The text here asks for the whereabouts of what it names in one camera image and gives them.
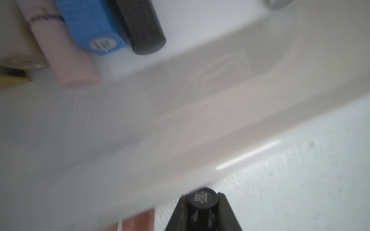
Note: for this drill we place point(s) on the silver lipstick tube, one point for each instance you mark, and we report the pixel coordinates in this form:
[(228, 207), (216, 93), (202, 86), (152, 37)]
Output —
[(277, 4)]

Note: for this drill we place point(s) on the clear pink lip gloss tube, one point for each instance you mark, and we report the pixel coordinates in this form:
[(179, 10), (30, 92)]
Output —
[(72, 65)]

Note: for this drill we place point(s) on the pink and silver lipstick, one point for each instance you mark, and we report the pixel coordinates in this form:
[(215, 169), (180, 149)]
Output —
[(141, 222)]

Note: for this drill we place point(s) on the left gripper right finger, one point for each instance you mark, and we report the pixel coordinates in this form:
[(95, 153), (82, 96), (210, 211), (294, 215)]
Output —
[(227, 220)]

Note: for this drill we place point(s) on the white plastic storage box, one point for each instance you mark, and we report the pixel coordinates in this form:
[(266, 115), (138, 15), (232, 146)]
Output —
[(232, 76)]

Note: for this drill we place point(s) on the black lipstick with silver band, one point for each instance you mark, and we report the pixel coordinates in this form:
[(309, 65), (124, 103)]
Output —
[(202, 209)]

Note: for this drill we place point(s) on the pink and blue lipstick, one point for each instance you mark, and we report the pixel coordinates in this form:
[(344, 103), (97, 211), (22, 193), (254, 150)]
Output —
[(92, 25)]

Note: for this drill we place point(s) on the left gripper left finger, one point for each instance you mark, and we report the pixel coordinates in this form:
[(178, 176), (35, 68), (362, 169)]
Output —
[(179, 220)]

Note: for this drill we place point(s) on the bronze lipstick tube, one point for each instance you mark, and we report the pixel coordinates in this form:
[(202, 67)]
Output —
[(19, 49)]

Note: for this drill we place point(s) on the gold and black square lipstick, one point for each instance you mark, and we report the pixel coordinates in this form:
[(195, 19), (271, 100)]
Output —
[(13, 77)]

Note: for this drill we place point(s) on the black lipstick with gold band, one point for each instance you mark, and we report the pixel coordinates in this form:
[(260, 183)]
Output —
[(141, 25)]

